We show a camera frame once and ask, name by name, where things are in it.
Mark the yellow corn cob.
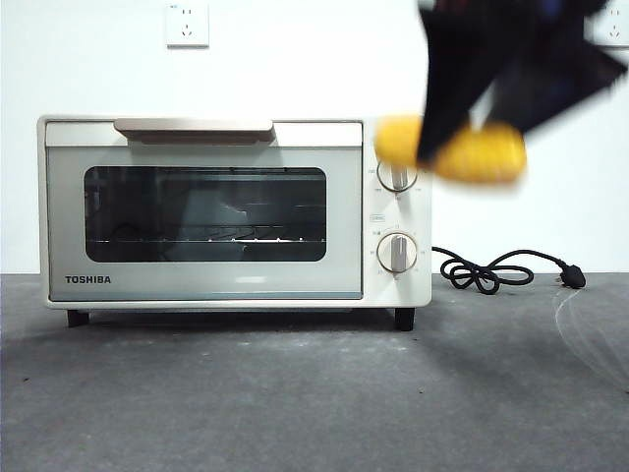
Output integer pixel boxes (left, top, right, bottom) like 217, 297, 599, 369
373, 115, 529, 186

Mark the glass oven door with handle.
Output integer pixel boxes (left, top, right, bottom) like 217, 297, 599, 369
44, 117, 365, 302

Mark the cream white toaster oven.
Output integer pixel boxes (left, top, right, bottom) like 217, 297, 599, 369
36, 113, 433, 332

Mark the cream temperature knob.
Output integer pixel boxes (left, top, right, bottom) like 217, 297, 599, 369
375, 159, 419, 195

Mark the cream timer knob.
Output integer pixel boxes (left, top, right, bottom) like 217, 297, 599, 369
376, 231, 421, 275

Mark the white wall socket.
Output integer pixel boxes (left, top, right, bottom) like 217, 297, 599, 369
601, 4, 629, 49
165, 3, 211, 49

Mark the black power cable with plug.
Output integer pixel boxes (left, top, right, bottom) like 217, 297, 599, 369
430, 245, 589, 297

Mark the metal wire oven rack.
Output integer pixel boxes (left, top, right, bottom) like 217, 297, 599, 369
92, 225, 326, 246

